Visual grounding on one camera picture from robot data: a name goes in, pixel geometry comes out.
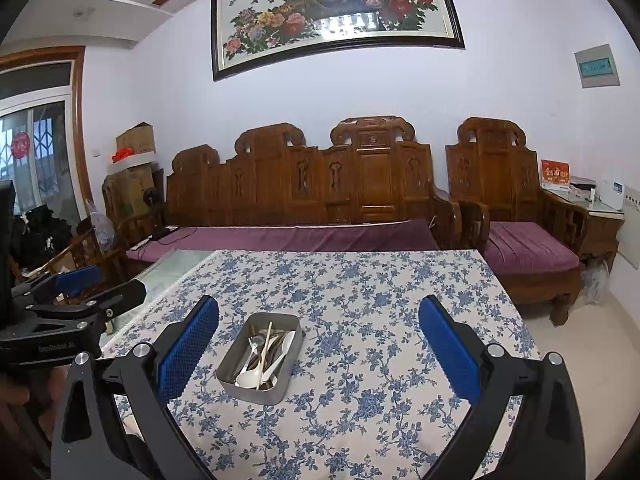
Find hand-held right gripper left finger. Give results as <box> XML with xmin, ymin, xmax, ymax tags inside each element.
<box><xmin>50</xmin><ymin>294</ymin><xmax>221</xmax><ymax>480</ymax></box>

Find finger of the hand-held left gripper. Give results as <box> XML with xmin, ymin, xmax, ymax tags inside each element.
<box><xmin>10</xmin><ymin>265</ymin><xmax>104</xmax><ymax>307</ymax></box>
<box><xmin>30</xmin><ymin>280</ymin><xmax>147</xmax><ymax>322</ymax></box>

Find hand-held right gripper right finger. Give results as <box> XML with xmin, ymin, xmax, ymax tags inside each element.
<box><xmin>418</xmin><ymin>294</ymin><xmax>586</xmax><ymax>480</ymax></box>

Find plain metal spoon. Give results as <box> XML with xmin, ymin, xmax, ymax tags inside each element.
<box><xmin>247</xmin><ymin>335</ymin><xmax>266</xmax><ymax>376</ymax></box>

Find white plastic spoon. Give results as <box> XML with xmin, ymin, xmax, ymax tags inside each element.
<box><xmin>235</xmin><ymin>345</ymin><xmax>276</xmax><ymax>389</ymax></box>
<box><xmin>257</xmin><ymin>330</ymin><xmax>297</xmax><ymax>386</ymax></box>

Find metal tray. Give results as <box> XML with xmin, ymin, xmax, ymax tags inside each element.
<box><xmin>215</xmin><ymin>312</ymin><xmax>304</xmax><ymax>405</ymax></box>

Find chopsticks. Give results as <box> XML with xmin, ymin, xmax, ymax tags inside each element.
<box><xmin>262</xmin><ymin>332</ymin><xmax>286</xmax><ymax>376</ymax></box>

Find person's left hand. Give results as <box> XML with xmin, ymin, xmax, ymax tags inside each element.
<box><xmin>0</xmin><ymin>372</ymin><xmax>32</xmax><ymax>413</ymax></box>

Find wooden chair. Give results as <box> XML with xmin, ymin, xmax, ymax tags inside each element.
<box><xmin>10</xmin><ymin>210</ymin><xmax>126</xmax><ymax>306</ymax></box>

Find black bags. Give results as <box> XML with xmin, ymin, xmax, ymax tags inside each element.
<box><xmin>12</xmin><ymin>204</ymin><xmax>73</xmax><ymax>271</ymax></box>

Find clear plastic bag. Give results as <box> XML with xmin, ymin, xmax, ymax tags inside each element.
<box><xmin>85</xmin><ymin>199</ymin><xmax>118</xmax><ymax>253</ymax></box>
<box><xmin>580</xmin><ymin>260</ymin><xmax>608</xmax><ymax>306</ymax></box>

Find large cardboard box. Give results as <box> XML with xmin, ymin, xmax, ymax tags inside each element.
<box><xmin>104</xmin><ymin>164</ymin><xmax>163</xmax><ymax>241</ymax></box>

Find blue floral tablecloth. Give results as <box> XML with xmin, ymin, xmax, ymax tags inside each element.
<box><xmin>97</xmin><ymin>248</ymin><xmax>543</xmax><ymax>480</ymax></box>

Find glass window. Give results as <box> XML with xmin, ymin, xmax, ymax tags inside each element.
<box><xmin>0</xmin><ymin>100</ymin><xmax>81</xmax><ymax>221</ymax></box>

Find white shelf board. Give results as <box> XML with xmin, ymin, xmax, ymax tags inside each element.
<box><xmin>107</xmin><ymin>152</ymin><xmax>157</xmax><ymax>173</ymax></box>

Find purple armchair cushion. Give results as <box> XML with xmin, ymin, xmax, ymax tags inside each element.
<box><xmin>482</xmin><ymin>221</ymin><xmax>581</xmax><ymax>276</ymax></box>

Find red round window decoration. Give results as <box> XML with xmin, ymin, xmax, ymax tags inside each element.
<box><xmin>11</xmin><ymin>132</ymin><xmax>35</xmax><ymax>160</ymax></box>

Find small cardboard box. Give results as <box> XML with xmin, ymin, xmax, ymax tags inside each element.
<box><xmin>116</xmin><ymin>121</ymin><xmax>156</xmax><ymax>157</ymax></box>

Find purple sofa cushion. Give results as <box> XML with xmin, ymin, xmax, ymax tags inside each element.
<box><xmin>126</xmin><ymin>218</ymin><xmax>441</xmax><ymax>263</ymax></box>

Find carved wooden armchair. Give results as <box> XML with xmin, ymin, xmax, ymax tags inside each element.
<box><xmin>445</xmin><ymin>117</ymin><xmax>590</xmax><ymax>326</ymax></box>

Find carved wooden sofa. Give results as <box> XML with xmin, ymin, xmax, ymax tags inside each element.
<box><xmin>102</xmin><ymin>116</ymin><xmax>463</xmax><ymax>281</ymax></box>

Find wooden side table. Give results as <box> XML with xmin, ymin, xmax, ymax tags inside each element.
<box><xmin>542</xmin><ymin>185</ymin><xmax>626</xmax><ymax>273</ymax></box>

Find grey and white box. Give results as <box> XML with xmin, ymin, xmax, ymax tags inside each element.
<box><xmin>569</xmin><ymin>176</ymin><xmax>597</xmax><ymax>202</ymax></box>

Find white device box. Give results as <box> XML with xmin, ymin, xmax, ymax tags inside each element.
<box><xmin>597</xmin><ymin>177</ymin><xmax>627</xmax><ymax>211</ymax></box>

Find framed peacock flower painting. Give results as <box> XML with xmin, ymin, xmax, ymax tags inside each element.
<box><xmin>210</xmin><ymin>0</ymin><xmax>467</xmax><ymax>82</ymax></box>

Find wooden door frame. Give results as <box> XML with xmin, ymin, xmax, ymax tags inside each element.
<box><xmin>0</xmin><ymin>46</ymin><xmax>93</xmax><ymax>211</ymax></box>

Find grey wall electrical box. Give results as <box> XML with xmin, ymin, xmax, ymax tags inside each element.
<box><xmin>574</xmin><ymin>44</ymin><xmax>621</xmax><ymax>89</ymax></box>

